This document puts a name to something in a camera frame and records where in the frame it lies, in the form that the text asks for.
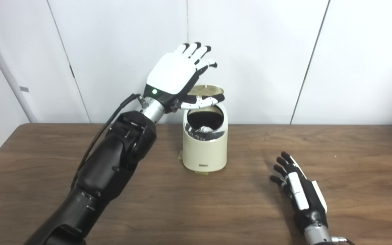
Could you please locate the white and black right hand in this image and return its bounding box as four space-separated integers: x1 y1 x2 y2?
270 151 328 234

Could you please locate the white and black left hand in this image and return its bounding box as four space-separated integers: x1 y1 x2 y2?
144 42 225 111

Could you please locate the cream round bin lid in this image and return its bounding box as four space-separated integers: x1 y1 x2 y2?
187 86 225 110

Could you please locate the cream-colored bin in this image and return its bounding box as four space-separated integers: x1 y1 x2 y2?
182 102 229 172

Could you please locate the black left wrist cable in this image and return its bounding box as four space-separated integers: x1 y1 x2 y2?
70 93 148 190

